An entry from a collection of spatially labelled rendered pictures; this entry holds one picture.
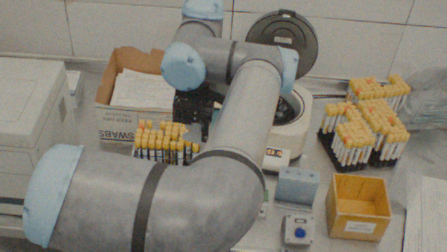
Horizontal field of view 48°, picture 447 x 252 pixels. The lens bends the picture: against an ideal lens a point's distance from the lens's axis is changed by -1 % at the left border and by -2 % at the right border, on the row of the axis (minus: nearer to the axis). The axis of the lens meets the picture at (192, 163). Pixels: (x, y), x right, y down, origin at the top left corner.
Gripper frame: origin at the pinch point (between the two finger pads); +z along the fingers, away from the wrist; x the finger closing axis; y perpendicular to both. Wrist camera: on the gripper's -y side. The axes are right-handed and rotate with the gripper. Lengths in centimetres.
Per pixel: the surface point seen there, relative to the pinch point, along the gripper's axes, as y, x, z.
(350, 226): -36.3, 3.4, 18.7
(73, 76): 47, -44, 18
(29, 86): 43.1, -7.2, -5.7
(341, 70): -38, -59, 17
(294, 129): -22.0, -23.1, 13.0
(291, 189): -21.9, -6.0, 18.3
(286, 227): -20.7, 6.9, 17.7
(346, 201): -37.4, -8.7, 23.5
